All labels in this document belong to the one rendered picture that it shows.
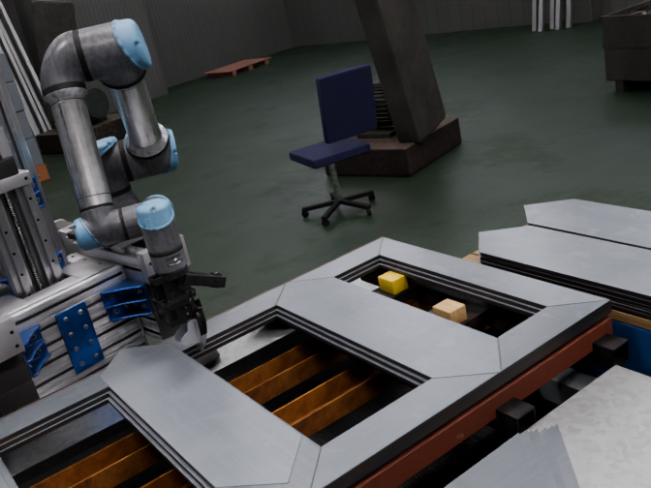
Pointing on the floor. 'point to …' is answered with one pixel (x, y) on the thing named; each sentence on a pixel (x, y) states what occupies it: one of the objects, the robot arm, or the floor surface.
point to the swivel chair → (341, 131)
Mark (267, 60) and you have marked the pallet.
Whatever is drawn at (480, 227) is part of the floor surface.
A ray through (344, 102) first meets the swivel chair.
